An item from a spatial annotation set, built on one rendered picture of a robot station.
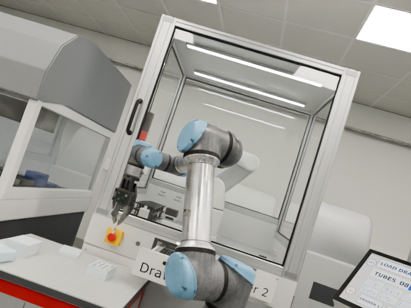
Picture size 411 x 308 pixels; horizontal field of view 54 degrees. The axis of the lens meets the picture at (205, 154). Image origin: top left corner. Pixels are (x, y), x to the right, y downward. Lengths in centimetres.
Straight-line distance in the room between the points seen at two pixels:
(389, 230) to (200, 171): 427
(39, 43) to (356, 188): 409
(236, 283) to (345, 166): 413
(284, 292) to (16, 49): 164
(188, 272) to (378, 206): 433
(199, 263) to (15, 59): 130
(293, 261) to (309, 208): 26
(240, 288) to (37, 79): 127
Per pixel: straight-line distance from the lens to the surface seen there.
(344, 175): 520
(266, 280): 197
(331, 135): 202
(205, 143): 123
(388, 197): 531
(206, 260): 113
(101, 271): 170
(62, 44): 202
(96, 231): 205
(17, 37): 210
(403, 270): 188
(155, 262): 165
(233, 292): 119
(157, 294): 202
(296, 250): 198
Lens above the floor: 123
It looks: 5 degrees up
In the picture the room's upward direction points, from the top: 18 degrees clockwise
